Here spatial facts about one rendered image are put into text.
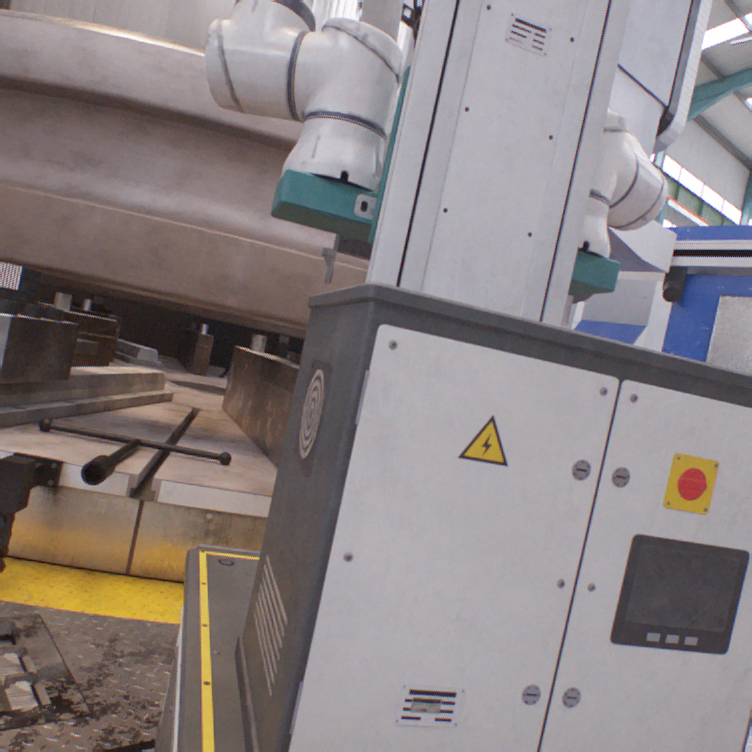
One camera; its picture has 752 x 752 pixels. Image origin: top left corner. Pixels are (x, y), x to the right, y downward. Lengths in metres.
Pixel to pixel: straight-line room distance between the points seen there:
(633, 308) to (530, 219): 7.48
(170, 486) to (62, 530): 0.33
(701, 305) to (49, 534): 6.17
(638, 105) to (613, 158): 5.98
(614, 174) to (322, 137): 0.57
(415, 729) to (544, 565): 0.20
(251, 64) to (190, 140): 1.53
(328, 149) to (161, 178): 1.66
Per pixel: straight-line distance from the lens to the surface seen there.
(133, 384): 3.51
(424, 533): 0.65
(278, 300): 2.54
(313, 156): 1.18
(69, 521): 2.14
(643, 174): 1.51
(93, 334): 4.10
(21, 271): 2.54
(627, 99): 7.21
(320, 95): 1.23
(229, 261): 2.54
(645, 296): 8.59
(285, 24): 1.32
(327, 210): 1.15
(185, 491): 2.03
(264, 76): 1.27
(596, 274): 1.33
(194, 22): 5.95
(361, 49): 1.24
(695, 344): 7.07
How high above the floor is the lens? 0.77
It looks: 2 degrees down
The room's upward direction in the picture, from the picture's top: 12 degrees clockwise
